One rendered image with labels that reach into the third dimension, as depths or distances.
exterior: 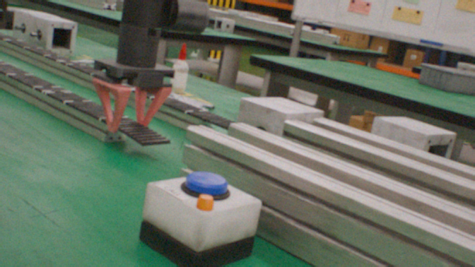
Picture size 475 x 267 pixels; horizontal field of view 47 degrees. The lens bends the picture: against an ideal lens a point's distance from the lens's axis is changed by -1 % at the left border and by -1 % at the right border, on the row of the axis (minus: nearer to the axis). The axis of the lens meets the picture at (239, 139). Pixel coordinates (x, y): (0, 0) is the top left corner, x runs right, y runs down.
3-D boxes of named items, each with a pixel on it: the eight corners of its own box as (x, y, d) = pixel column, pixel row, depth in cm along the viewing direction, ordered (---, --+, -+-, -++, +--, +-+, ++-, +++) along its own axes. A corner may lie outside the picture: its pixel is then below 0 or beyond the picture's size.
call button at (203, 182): (174, 192, 52) (177, 172, 51) (204, 186, 55) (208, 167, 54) (203, 208, 49) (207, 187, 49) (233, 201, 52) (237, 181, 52)
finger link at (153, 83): (167, 135, 83) (175, 74, 80) (128, 138, 77) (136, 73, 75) (139, 123, 87) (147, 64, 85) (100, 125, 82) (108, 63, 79)
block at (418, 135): (352, 171, 91) (365, 116, 89) (391, 167, 98) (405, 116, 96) (402, 193, 84) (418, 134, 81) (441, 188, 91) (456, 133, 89)
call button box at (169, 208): (137, 239, 53) (145, 178, 51) (208, 222, 60) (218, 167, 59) (193, 277, 48) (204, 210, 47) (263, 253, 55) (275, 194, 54)
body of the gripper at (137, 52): (175, 82, 81) (182, 32, 79) (118, 81, 73) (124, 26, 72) (148, 73, 85) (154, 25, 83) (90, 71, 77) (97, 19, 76)
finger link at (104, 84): (153, 136, 81) (162, 73, 78) (112, 140, 75) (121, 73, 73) (126, 123, 85) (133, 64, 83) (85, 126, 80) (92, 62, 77)
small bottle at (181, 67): (183, 95, 129) (191, 45, 126) (167, 92, 129) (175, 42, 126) (185, 92, 132) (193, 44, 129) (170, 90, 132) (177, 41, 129)
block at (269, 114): (219, 157, 85) (230, 97, 83) (269, 151, 94) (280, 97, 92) (263, 177, 79) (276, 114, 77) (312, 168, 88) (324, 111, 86)
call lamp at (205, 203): (192, 205, 48) (194, 193, 48) (204, 203, 49) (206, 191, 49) (203, 212, 47) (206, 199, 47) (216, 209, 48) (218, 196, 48)
